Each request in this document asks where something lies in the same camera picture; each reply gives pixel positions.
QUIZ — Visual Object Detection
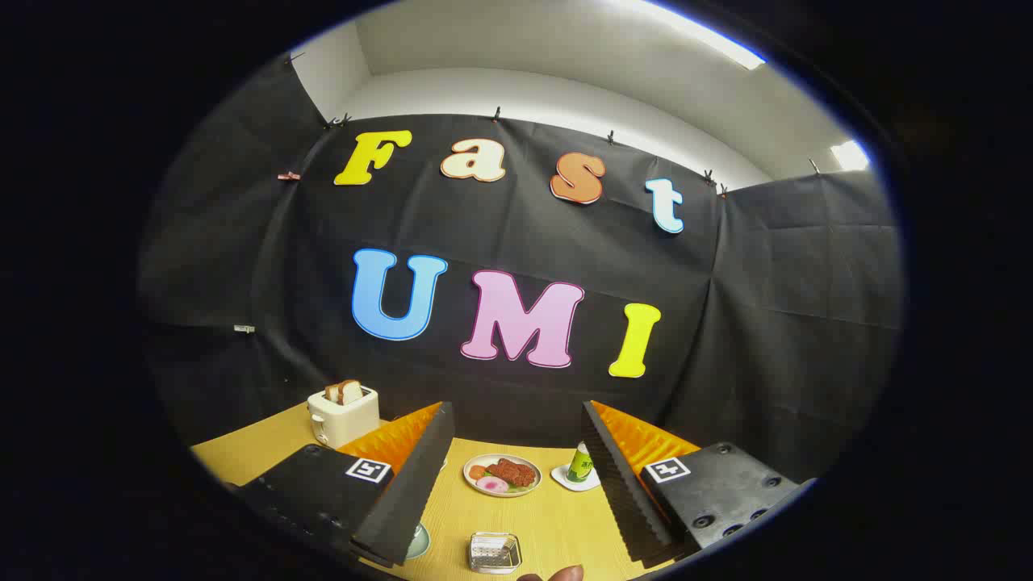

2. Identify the white square coaster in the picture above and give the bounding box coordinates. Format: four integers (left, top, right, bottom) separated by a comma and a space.
550, 464, 602, 492

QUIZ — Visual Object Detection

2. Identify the perforated metal basket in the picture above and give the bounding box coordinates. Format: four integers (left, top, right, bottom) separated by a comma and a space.
469, 532, 523, 575

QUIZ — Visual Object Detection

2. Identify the white oval food plate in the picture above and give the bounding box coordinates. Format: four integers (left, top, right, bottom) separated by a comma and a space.
463, 454, 542, 498

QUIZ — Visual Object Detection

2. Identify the brown meat piece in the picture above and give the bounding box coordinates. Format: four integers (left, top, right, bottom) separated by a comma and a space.
487, 458, 537, 488

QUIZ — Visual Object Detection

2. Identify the small ceiling light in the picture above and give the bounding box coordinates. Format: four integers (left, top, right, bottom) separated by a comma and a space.
831, 140, 871, 172

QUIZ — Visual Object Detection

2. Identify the white toaster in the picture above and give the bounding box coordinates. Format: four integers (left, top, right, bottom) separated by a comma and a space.
307, 386, 380, 449

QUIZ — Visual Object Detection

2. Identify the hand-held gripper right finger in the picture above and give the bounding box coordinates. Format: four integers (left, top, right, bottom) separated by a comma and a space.
581, 400, 818, 564

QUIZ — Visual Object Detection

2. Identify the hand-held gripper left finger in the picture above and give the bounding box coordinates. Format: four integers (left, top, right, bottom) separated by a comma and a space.
230, 401, 456, 567

